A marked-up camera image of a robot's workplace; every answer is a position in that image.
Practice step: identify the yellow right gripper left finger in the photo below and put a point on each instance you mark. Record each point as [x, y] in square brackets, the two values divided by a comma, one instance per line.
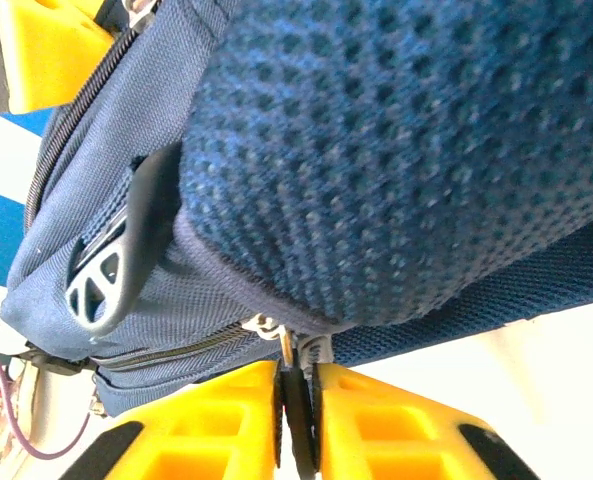
[201, 440]

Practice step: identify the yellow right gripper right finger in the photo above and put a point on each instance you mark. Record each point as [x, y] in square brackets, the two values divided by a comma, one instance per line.
[391, 440]

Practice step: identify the navy blue backpack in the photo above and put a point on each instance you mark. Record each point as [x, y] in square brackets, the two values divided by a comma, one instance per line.
[376, 150]

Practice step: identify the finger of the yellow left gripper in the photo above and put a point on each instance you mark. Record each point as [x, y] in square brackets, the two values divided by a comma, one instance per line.
[46, 55]

